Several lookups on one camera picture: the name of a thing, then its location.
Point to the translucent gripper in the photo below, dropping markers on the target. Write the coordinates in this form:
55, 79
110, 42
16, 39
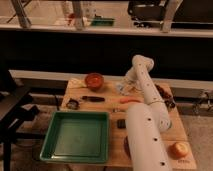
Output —
129, 86

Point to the light blue towel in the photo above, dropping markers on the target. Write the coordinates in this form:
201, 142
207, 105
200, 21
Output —
120, 89

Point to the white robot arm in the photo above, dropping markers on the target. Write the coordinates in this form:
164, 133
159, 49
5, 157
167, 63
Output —
145, 121

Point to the small metal cup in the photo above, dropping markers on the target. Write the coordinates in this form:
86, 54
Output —
170, 104

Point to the orange carrot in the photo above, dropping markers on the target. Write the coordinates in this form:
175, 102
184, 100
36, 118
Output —
128, 100

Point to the dark brown pinecone object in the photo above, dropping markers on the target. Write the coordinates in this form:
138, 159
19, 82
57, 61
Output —
163, 93

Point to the red bowl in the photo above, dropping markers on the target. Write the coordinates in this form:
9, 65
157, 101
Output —
94, 81

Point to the black rectangular block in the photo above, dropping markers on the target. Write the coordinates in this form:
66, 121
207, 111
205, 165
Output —
121, 124

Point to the yellow cloth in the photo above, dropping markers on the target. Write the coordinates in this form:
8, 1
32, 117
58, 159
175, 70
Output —
76, 83

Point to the green plastic tray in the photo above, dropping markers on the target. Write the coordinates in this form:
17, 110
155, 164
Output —
77, 137

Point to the dark side bench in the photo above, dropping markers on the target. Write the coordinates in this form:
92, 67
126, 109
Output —
13, 115

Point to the silver handled utensil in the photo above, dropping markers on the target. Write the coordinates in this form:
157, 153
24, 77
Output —
118, 110

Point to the dark handled knife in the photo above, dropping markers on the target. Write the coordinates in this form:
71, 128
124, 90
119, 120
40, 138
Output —
93, 99

